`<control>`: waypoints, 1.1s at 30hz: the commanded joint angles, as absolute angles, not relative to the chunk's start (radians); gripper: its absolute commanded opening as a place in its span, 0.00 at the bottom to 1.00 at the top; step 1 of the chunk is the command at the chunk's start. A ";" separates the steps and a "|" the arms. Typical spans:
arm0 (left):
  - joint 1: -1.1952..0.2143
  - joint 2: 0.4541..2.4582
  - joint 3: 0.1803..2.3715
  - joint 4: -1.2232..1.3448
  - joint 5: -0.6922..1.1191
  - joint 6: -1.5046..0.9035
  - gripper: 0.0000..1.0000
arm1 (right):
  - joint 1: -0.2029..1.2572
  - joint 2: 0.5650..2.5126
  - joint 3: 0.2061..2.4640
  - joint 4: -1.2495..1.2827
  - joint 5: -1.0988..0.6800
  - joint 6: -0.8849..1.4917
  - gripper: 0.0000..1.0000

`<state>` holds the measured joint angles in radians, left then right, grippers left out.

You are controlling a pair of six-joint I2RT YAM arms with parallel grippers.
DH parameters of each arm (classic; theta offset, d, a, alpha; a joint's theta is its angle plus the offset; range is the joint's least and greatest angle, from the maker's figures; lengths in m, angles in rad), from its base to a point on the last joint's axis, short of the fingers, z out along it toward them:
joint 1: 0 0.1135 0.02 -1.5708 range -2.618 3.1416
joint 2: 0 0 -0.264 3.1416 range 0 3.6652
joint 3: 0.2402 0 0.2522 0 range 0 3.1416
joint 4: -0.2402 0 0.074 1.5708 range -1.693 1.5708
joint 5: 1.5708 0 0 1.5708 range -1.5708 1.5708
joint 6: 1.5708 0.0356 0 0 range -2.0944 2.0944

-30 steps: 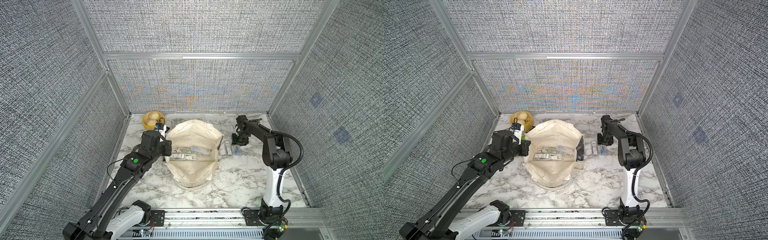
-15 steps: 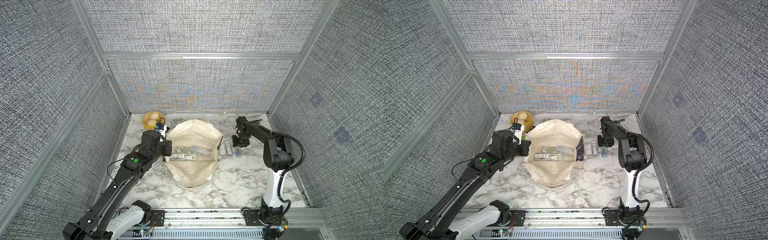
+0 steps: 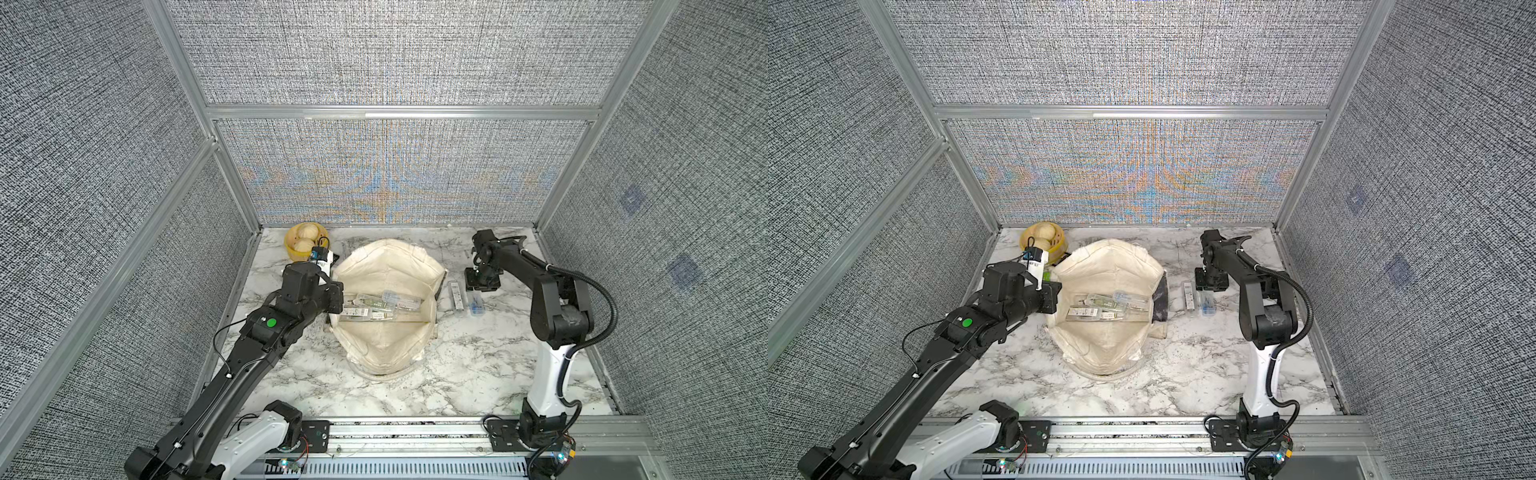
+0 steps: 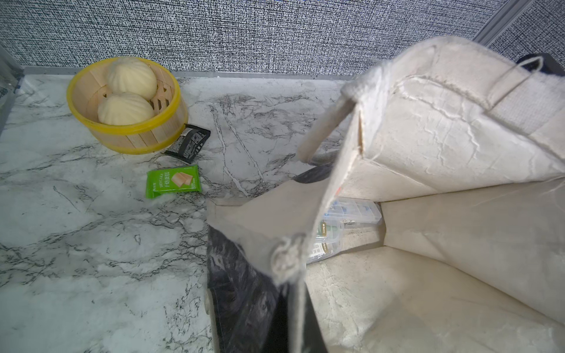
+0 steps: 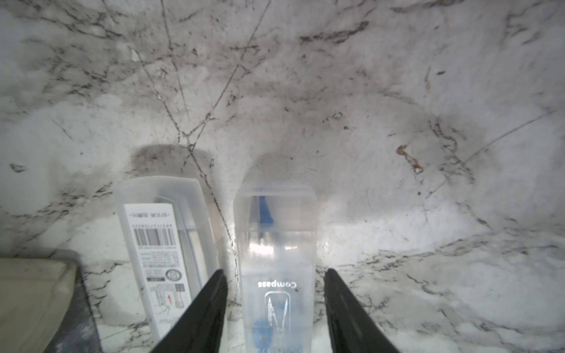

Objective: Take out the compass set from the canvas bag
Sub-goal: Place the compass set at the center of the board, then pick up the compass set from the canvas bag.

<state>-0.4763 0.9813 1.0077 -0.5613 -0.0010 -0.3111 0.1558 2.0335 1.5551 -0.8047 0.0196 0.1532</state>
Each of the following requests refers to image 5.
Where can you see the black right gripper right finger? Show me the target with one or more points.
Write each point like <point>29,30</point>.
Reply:
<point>351,329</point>

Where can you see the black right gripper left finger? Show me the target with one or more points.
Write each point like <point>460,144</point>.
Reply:
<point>200,328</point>

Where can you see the clear compass case blue compass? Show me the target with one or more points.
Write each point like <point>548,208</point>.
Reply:
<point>275,230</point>

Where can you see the cream canvas tote bag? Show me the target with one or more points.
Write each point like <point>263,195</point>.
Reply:
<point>44,307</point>

